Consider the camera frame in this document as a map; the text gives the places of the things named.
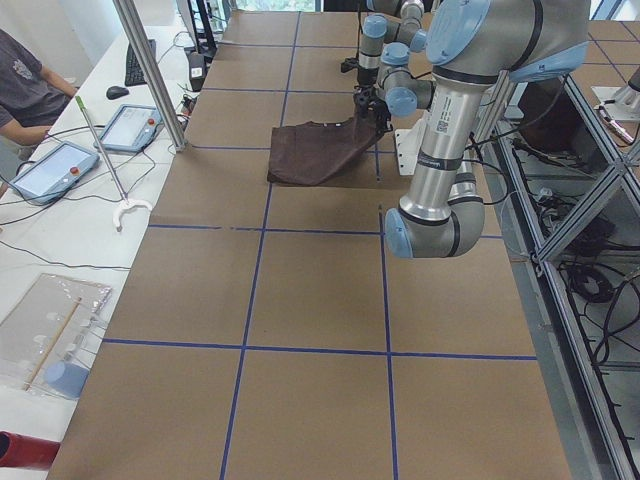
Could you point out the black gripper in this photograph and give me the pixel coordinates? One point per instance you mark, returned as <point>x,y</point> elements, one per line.
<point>382,119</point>
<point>364,80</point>

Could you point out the dark brown t-shirt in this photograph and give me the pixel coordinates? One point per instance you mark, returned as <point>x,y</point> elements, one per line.
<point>312,153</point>

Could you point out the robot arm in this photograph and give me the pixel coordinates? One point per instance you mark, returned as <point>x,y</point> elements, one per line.
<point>389,22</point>
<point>469,44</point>

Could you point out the black box with label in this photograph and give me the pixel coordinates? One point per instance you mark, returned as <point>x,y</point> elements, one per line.
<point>197,70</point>

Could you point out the black keyboard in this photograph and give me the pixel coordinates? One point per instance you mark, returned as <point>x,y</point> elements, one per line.
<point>134,74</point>

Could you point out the teach pendant far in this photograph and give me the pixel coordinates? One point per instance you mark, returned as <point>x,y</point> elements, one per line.
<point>132,128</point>

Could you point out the teach pendant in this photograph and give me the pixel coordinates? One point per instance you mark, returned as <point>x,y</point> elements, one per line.
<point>54,174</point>
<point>132,128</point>

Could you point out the black computer mouse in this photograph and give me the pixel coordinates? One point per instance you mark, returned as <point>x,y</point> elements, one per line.
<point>115,92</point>

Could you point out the metal reach stick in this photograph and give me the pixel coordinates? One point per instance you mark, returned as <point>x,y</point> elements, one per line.
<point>125,204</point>

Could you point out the teach pendant near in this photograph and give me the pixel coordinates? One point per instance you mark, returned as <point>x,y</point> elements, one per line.
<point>54,174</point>

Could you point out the person in grey shirt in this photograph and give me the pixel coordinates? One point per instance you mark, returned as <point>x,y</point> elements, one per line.
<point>32,97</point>

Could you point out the clear plastic bag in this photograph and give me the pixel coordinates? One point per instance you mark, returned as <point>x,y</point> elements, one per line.
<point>58,319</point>

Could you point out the blue plastic cup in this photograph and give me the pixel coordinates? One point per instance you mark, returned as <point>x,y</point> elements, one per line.
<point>66,378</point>

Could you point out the red cylinder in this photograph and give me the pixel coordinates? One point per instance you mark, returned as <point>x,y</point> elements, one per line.
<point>27,452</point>

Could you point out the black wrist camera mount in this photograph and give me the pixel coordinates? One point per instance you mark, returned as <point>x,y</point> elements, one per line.
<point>348,64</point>
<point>363,97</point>

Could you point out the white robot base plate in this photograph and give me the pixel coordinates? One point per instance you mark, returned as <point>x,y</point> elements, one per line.
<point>410,149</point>

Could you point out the aluminium frame cabinet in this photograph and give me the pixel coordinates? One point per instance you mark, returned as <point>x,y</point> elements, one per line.
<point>571,218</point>

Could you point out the grey aluminium frame post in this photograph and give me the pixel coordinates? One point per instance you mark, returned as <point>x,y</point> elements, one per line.
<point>135,32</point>

